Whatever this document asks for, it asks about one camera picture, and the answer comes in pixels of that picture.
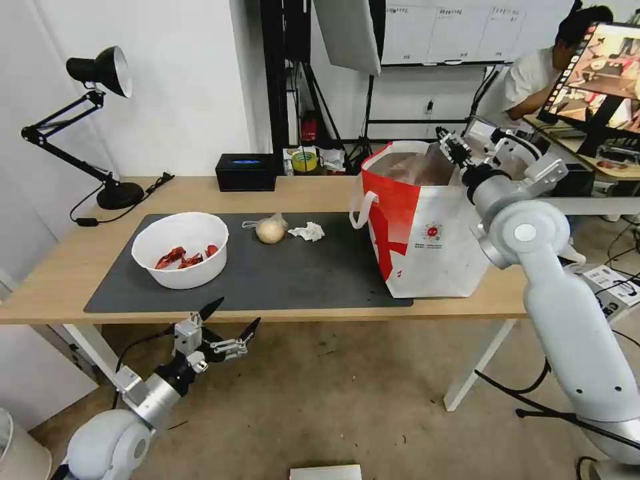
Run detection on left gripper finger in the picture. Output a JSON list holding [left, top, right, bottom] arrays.
[[209, 317, 263, 363], [187, 297, 226, 329]]

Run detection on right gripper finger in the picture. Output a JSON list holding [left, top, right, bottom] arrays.
[[449, 137, 475, 167], [435, 127, 459, 163]]

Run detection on red and white takeout bag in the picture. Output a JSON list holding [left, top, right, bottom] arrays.
[[348, 141, 492, 300]]

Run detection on clear bag with bun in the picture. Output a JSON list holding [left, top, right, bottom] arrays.
[[241, 212, 290, 245]]

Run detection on black desk mat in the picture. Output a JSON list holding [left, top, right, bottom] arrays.
[[83, 211, 415, 314]]

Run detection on large red crayfish shell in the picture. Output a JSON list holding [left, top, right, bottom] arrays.
[[154, 245, 189, 271]]

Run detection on white plastic bowl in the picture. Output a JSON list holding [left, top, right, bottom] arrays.
[[131, 211, 231, 291]]

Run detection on black light stand tripod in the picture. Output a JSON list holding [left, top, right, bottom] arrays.
[[343, 73, 377, 172]]

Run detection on white table leg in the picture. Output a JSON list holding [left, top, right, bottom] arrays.
[[61, 323, 122, 387], [443, 317, 519, 413]]

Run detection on crumpled white tissue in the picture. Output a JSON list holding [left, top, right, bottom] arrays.
[[287, 221, 325, 244]]

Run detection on wooden side desk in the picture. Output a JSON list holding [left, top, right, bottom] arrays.
[[521, 113, 640, 217]]

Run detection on black tissue box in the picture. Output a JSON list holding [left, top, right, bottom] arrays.
[[215, 153, 277, 193]]

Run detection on yellow green tape roll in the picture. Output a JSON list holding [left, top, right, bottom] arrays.
[[291, 151, 317, 175]]

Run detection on white softbox light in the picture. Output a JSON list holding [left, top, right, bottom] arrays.
[[311, 0, 384, 77]]

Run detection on black desk lamp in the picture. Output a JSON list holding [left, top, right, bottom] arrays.
[[20, 45, 147, 211]]

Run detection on black computer monitor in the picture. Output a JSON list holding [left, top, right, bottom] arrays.
[[537, 20, 640, 157]]

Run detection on white flat box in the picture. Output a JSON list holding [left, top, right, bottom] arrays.
[[289, 464, 363, 480]]

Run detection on white round bin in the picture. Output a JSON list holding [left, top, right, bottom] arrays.
[[0, 407, 54, 480]]

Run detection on printed paper sheets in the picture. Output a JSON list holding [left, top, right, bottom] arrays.
[[575, 263, 640, 323]]

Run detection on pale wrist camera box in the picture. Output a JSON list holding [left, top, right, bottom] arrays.
[[173, 319, 205, 354], [487, 128, 520, 166]]

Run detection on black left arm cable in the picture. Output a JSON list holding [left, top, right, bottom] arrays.
[[111, 323, 177, 410]]

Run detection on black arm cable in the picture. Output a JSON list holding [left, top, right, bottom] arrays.
[[473, 361, 640, 443], [111, 323, 177, 410]]

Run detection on white wall board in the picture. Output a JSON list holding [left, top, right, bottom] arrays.
[[381, 0, 577, 67]]

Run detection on black lamp power cable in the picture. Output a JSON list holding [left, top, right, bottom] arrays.
[[69, 171, 176, 227]]

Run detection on black metal frame pillar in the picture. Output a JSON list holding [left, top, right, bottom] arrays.
[[259, 0, 314, 157]]

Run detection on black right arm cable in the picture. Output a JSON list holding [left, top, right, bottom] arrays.
[[473, 361, 640, 443]]

